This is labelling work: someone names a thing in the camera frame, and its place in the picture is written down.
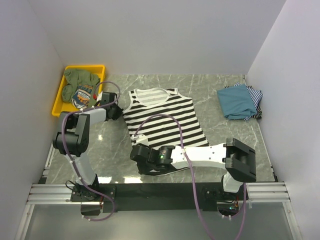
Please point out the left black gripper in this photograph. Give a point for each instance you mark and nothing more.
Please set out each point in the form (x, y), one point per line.
(118, 113)

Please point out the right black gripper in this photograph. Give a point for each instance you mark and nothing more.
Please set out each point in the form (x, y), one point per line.
(143, 170)

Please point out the black white striped top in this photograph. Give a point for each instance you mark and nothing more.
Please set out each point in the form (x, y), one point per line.
(165, 117)

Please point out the teal tank top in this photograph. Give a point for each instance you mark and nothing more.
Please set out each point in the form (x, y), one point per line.
(236, 102)

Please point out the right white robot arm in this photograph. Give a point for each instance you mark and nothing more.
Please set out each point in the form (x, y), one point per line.
(237, 158)

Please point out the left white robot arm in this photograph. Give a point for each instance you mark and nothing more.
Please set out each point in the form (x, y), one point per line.
(73, 132)

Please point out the olive patterned garment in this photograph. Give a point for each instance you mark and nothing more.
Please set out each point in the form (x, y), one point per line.
(80, 88)

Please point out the yellow plastic bin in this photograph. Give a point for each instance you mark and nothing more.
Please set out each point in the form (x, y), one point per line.
(60, 106)

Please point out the black base beam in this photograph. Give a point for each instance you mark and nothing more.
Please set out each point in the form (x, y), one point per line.
(169, 196)

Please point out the black striped folded top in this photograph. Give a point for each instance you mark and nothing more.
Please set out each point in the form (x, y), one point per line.
(256, 96)

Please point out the blue white striped folded top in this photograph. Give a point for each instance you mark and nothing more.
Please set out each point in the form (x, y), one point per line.
(253, 108)

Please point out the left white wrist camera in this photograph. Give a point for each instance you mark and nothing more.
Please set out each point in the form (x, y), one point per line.
(98, 96)

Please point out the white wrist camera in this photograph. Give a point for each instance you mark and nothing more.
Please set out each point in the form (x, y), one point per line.
(139, 139)
(98, 96)

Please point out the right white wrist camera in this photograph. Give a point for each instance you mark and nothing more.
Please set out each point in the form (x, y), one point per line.
(139, 139)

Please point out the aluminium rail frame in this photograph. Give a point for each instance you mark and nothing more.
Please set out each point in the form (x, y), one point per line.
(59, 194)

